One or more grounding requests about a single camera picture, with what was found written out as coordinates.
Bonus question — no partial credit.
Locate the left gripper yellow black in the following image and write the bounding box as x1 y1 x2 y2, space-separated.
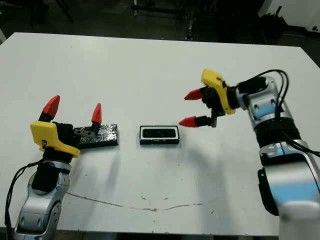
29 95 103 162

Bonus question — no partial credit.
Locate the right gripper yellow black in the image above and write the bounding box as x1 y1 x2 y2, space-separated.
178 68 238 129

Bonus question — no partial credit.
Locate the shiny black box lid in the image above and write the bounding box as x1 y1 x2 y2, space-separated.
74 123 120 150

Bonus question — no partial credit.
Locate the small black camera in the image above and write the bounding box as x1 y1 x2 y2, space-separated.
142 127 177 139

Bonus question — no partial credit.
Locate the black box with white lining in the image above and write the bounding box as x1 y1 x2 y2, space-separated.
138 125 180 146

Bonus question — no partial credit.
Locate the black slanted stand leg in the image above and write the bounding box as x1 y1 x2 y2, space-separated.
56 0 75 23

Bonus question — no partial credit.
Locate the shiny metal post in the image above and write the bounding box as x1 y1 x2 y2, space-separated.
185 14 196 41

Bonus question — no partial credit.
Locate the black wheeled frame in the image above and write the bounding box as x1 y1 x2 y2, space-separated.
132 0 193 21

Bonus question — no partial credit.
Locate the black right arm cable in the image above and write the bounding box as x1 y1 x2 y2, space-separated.
254 69 320 158

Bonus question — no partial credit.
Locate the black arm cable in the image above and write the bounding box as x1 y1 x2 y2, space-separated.
3 162 43 236
254 69 320 158

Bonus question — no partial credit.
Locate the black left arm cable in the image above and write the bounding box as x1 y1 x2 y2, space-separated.
3 162 43 236

